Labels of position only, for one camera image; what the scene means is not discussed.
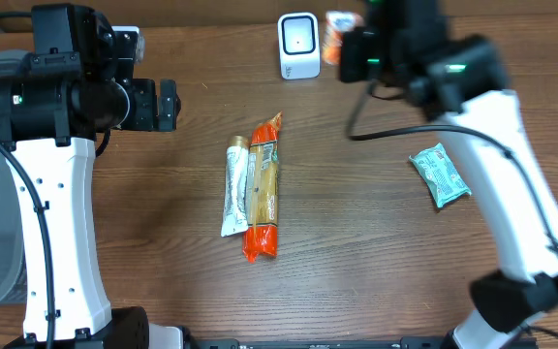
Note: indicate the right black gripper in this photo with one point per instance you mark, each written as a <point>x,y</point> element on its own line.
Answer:
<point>353,48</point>

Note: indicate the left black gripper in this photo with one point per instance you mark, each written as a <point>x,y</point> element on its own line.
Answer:
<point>167,105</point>

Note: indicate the small orange packet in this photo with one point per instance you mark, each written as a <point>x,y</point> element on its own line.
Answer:
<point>337,23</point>

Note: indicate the white silver tube package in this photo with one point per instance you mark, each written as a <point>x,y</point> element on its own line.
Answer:
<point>234,211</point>

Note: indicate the teal snack packet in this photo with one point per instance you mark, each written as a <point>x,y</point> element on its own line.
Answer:
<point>440,175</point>

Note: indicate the long orange snack package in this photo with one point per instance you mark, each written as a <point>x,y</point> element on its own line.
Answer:
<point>261,202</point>

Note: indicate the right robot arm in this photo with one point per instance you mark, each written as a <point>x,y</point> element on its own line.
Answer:
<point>463,90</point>

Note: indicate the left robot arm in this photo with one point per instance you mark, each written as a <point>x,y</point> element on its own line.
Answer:
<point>79,83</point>

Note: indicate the white barcode scanner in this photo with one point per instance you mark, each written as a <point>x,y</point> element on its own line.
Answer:
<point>299,47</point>

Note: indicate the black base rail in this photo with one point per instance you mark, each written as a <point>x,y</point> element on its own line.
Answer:
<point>408,342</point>

